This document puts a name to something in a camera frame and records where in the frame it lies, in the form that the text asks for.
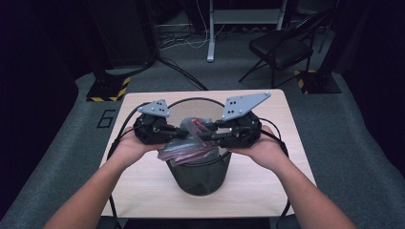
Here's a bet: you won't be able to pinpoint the black cabinet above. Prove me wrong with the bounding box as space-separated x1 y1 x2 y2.
85 0 160 70

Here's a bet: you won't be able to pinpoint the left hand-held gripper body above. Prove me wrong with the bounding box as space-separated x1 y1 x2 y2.
132 98 176 146

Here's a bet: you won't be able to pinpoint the white floor cables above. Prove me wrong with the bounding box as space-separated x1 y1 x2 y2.
159 0 225 51

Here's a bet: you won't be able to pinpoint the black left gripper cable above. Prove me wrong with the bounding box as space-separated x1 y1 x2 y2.
106 101 152 229

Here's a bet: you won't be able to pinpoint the person's left hand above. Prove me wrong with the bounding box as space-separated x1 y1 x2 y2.
111 126 167 167

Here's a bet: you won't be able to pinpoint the thick black floor cable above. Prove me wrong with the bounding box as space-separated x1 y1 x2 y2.
157 56 209 92

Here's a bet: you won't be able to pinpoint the striped-edge black stand base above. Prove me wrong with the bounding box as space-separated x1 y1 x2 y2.
86 70 132 103
293 69 343 95

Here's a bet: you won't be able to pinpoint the black folding chair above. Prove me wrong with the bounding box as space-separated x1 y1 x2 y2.
238 7 339 89

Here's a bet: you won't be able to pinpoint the person's right hand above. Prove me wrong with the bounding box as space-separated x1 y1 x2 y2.
226 124 289 172

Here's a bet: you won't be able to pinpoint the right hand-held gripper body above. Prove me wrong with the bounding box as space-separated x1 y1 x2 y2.
219 91 272 149

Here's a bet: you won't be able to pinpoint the grey translucent trash bag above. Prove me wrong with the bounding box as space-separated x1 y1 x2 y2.
157 116 222 167

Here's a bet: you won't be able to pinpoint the white desk frame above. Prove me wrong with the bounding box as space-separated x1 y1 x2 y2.
206 0 289 63

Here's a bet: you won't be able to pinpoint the black mesh trash can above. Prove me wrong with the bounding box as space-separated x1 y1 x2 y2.
164 96 233 198

